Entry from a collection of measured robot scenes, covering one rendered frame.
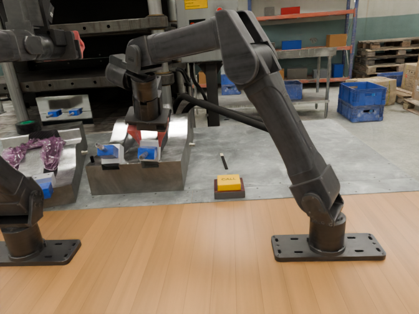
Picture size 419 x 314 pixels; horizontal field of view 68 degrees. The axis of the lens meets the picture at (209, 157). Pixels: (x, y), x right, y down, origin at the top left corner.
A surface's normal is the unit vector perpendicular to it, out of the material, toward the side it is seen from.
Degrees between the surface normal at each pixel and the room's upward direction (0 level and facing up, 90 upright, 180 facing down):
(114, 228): 0
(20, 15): 88
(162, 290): 0
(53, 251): 0
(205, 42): 94
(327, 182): 61
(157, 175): 90
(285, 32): 90
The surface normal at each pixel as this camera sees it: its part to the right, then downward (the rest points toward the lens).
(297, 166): -0.67, 0.15
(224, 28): -0.55, 0.34
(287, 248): -0.07, -0.93
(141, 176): -0.01, 0.37
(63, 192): 0.29, 0.33
